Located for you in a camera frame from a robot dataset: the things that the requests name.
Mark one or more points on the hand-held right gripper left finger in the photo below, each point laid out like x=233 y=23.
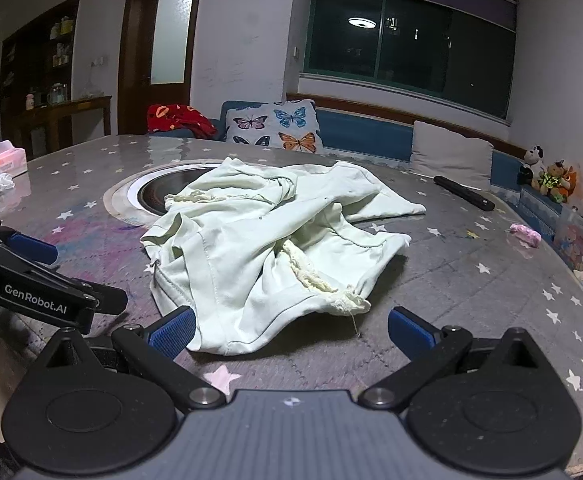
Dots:
x=171 y=332

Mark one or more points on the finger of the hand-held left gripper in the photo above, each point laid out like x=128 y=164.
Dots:
x=31 y=250
x=111 y=299

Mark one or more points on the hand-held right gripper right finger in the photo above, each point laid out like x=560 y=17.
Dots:
x=411 y=332

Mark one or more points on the light green garment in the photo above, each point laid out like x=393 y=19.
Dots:
x=231 y=260

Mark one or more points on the grey star-printed tablecloth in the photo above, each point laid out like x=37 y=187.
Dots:
x=471 y=285

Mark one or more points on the pink tissue pack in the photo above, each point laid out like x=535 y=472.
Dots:
x=1 y=157

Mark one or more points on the round built-in hotplate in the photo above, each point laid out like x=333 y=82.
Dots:
x=156 y=192

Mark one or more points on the black remote control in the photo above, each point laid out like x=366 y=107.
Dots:
x=464 y=192

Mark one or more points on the wooden side table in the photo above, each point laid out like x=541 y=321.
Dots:
x=71 y=105

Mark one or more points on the glass jar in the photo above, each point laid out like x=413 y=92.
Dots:
x=55 y=94

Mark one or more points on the beige pillow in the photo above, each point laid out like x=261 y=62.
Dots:
x=451 y=155

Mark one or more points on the dark wooden shelf cabinet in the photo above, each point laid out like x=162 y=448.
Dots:
x=36 y=60

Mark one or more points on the clear storage box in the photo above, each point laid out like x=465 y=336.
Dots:
x=581 y=245

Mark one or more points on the red printed blanket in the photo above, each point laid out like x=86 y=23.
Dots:
x=176 y=117

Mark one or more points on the blue sofa bench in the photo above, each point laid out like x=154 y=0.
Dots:
x=361 y=135

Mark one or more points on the black and white plush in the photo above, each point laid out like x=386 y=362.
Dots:
x=534 y=155

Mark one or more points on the dark wooden door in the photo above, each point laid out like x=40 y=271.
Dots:
x=136 y=60

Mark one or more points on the orange plush toy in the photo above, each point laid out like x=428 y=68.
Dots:
x=570 y=180

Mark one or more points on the butterfly print pillow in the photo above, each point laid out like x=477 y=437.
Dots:
x=271 y=125

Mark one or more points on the large dark window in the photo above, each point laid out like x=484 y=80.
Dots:
x=421 y=50

